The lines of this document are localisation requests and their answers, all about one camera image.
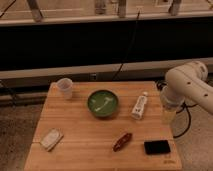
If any clear plastic cup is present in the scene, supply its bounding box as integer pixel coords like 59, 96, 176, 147
56, 78, 73, 100

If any black square pad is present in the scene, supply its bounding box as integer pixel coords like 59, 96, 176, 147
144, 140, 171, 155

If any green ceramic bowl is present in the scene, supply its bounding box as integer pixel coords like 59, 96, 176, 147
87, 90, 119, 118

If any red brown snack wrapper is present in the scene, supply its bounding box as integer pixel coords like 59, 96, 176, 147
113, 133, 133, 152

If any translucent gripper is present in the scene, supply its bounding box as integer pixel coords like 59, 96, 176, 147
162, 102, 177, 124

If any black hanging cable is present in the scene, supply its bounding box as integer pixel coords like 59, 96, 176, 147
110, 9, 142, 82

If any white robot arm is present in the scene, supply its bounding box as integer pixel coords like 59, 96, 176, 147
160, 61, 213, 124

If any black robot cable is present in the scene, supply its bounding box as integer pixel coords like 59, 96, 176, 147
155, 79, 198, 140

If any white tube bottle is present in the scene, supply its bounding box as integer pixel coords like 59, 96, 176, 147
131, 92, 148, 120

